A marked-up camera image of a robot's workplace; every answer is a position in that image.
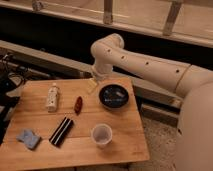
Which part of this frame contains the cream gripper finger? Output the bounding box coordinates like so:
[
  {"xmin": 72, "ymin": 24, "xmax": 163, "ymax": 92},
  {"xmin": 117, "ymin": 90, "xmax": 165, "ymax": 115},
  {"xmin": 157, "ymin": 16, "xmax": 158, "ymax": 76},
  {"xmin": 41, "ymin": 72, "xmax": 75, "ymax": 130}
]
[{"xmin": 87, "ymin": 78, "xmax": 98, "ymax": 94}]

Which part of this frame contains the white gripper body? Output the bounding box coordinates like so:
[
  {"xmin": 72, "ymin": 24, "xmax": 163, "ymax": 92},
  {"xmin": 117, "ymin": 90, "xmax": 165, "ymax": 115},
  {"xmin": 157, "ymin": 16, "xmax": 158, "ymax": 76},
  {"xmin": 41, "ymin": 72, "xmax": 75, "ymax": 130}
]
[{"xmin": 92, "ymin": 65, "xmax": 110, "ymax": 81}]

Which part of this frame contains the red pepper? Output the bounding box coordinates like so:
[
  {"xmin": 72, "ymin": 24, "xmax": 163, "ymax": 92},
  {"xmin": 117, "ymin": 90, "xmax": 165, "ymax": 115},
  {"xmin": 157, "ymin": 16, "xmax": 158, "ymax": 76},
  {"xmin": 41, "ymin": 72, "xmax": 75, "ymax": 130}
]
[{"xmin": 74, "ymin": 96, "xmax": 83, "ymax": 115}]

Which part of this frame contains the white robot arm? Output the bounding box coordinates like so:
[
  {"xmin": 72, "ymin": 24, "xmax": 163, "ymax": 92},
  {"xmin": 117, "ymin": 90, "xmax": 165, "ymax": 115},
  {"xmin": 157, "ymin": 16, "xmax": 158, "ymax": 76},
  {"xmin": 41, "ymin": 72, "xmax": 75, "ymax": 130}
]
[{"xmin": 91, "ymin": 33, "xmax": 213, "ymax": 171}]

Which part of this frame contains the black bowl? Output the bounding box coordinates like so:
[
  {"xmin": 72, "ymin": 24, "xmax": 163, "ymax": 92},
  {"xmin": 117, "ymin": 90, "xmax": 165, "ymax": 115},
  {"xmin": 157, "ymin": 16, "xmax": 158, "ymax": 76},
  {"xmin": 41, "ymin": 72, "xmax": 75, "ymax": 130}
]
[{"xmin": 99, "ymin": 84, "xmax": 129, "ymax": 109}]

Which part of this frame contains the white plastic bottle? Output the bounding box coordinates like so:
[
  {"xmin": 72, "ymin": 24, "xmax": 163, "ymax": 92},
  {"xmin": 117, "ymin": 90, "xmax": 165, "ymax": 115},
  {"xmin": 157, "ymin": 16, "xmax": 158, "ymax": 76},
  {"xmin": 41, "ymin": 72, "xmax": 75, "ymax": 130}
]
[{"xmin": 46, "ymin": 83, "xmax": 59, "ymax": 112}]

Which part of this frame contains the black striped box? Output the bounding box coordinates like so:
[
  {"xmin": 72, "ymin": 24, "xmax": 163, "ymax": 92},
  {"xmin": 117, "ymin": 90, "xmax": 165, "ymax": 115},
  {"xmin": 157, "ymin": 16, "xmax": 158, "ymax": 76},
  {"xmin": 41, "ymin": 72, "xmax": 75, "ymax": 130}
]
[{"xmin": 49, "ymin": 117, "xmax": 74, "ymax": 147}]

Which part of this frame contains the blue cloth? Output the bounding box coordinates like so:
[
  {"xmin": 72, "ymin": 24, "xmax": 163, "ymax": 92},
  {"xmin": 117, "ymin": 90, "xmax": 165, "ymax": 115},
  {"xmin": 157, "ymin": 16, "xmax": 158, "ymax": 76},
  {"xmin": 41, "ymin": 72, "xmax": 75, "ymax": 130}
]
[{"xmin": 16, "ymin": 129, "xmax": 41, "ymax": 150}]

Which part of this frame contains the black cables and equipment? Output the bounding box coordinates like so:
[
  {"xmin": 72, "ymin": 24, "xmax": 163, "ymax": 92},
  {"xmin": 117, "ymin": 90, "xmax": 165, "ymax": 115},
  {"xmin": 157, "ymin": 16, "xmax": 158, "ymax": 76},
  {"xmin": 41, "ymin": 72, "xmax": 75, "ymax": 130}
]
[{"xmin": 0, "ymin": 51, "xmax": 29, "ymax": 144}]

